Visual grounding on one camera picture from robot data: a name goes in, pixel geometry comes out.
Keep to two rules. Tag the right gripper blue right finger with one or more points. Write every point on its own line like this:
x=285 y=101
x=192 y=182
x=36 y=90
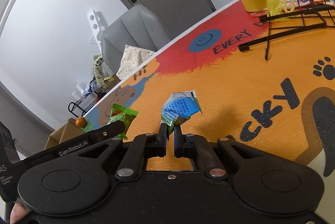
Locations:
x=183 y=144

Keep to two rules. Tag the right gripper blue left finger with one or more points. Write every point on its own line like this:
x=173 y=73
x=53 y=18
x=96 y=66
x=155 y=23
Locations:
x=157 y=143

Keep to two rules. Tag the blue green snack packet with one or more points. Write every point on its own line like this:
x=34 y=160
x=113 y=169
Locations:
x=179 y=108

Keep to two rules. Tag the green triangular snack packet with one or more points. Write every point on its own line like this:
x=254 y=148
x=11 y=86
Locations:
x=122 y=114

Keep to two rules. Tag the person's left hand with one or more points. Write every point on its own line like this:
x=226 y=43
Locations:
x=18 y=212

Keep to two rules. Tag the cardboard box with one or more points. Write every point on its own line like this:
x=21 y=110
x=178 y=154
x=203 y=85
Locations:
x=67 y=131

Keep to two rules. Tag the orange ball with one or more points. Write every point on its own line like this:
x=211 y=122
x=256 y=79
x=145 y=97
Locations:
x=81 y=122

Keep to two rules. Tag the black shoe rack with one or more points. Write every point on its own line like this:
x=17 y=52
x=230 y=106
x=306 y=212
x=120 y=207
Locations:
x=82 y=106

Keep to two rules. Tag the polka dot cushion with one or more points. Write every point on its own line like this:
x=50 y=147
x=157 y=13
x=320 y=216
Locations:
x=131 y=59

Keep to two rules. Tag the panda print neck pillow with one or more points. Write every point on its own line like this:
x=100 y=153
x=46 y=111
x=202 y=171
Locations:
x=101 y=71

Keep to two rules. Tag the grey chair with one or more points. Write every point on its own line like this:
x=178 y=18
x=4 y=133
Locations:
x=137 y=27

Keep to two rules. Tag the yellow plastic wrapper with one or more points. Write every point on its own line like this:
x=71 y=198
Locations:
x=278 y=7

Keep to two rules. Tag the white perforated shelf bracket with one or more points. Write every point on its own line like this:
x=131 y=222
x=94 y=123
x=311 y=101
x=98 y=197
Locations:
x=97 y=25

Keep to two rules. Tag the black wire rack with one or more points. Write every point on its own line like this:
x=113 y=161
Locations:
x=290 y=30

